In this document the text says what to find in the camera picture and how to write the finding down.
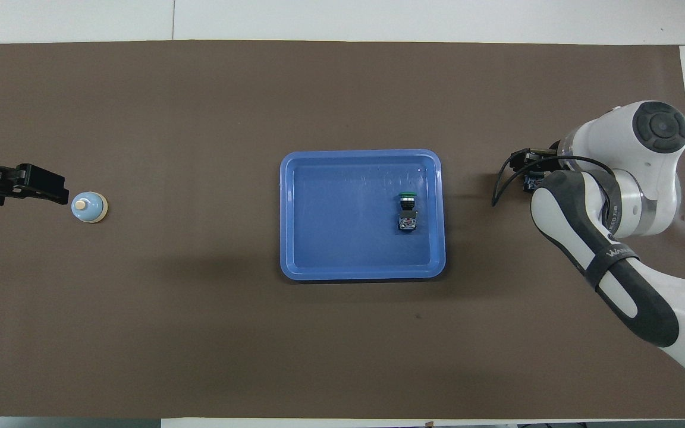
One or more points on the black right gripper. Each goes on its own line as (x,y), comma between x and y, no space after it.
(524,161)

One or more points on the red push button switch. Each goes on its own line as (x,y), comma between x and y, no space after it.
(536,183)

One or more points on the light blue service bell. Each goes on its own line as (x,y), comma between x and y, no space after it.
(94,209)

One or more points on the green push button switch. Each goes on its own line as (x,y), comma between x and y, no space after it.
(408,221)

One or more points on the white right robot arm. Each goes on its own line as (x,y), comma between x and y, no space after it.
(616,196)

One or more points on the blue plastic tray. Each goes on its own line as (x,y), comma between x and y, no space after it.
(330,238)

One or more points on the brown table mat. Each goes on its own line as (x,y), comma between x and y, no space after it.
(200,327)

